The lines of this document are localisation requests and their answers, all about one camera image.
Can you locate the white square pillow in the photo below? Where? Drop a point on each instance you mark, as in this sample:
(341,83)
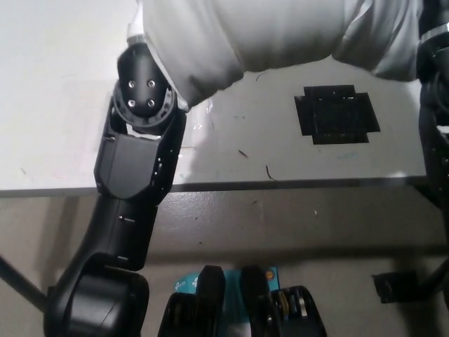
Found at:
(280,38)

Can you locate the black tape square on table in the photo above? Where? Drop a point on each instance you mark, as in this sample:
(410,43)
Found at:
(336,114)

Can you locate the black table leg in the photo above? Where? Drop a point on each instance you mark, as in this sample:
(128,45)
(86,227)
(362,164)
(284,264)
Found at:
(21,281)

